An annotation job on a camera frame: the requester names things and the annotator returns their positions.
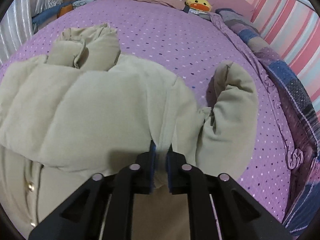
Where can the beige puffer jacket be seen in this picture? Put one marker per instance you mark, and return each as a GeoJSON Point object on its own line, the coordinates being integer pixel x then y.
{"type": "Point", "coordinates": [87, 108]}

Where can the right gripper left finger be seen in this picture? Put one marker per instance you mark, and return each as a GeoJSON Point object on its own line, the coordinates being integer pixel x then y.
{"type": "Point", "coordinates": [102, 207]}

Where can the yellow duck plush toy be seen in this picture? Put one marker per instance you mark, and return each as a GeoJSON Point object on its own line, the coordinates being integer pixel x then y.
{"type": "Point", "coordinates": [198, 6]}

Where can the silver white curtain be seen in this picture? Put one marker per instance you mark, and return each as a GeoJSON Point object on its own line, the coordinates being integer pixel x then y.
{"type": "Point", "coordinates": [16, 25]}

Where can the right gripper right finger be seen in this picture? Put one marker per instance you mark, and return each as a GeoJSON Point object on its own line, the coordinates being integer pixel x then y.
{"type": "Point", "coordinates": [219, 208]}

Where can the blue purple patchwork blanket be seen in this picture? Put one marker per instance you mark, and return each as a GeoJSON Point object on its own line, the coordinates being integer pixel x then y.
{"type": "Point", "coordinates": [302, 120]}

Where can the blue fabric beside bed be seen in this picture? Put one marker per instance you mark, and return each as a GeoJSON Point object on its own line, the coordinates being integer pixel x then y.
{"type": "Point", "coordinates": [46, 14]}

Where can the purple diamond-pattern bed sheet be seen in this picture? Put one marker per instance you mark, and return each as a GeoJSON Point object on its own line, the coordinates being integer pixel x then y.
{"type": "Point", "coordinates": [192, 48]}

